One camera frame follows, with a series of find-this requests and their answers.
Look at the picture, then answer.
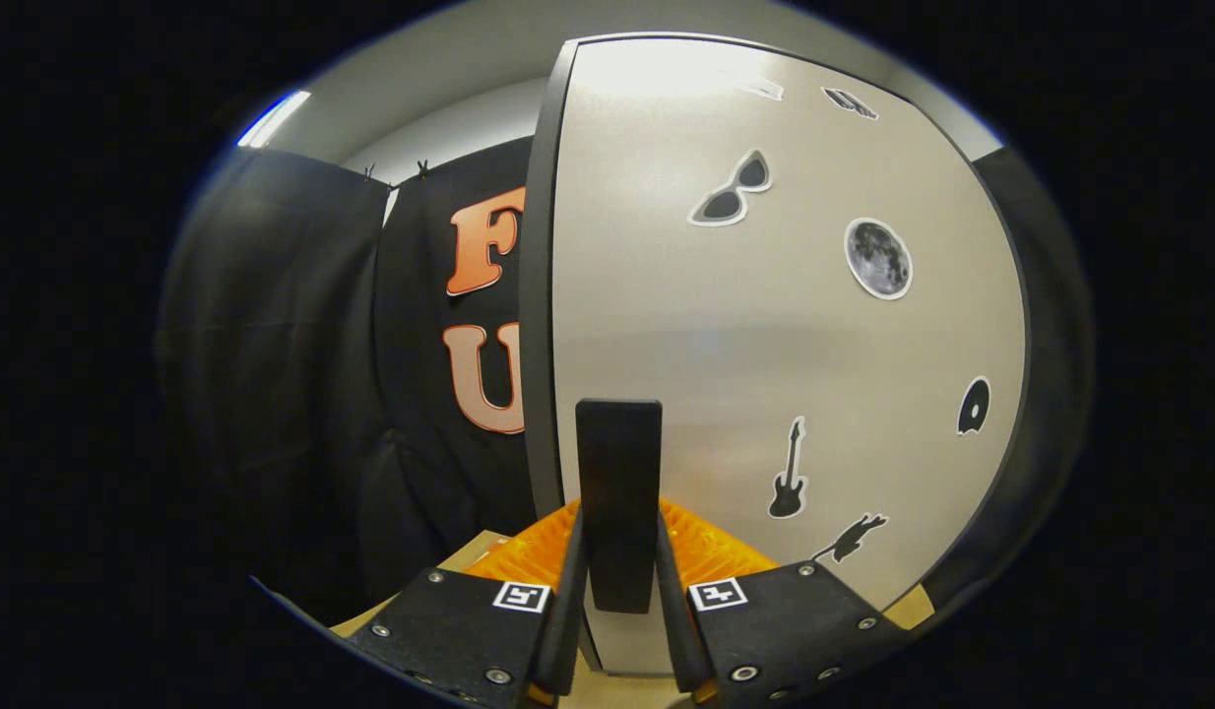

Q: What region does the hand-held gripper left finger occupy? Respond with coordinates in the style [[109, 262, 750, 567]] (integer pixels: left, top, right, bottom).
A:
[[344, 497, 591, 709]]

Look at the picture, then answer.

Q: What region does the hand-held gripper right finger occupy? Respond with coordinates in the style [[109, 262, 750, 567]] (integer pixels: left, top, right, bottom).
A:
[[655, 497, 914, 705]]

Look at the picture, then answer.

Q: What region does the black door handle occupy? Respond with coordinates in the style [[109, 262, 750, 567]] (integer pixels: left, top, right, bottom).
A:
[[575, 399, 664, 614]]

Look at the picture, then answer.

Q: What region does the grey shoe cabinet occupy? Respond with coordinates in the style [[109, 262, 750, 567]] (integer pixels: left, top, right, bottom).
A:
[[522, 32, 1034, 680]]

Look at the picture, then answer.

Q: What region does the black backdrop cloth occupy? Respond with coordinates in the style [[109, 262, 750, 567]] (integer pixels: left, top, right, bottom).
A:
[[155, 138, 1096, 631]]

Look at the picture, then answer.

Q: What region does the ceiling light strip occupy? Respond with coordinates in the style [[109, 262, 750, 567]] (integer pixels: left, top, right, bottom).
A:
[[236, 91, 311, 149]]

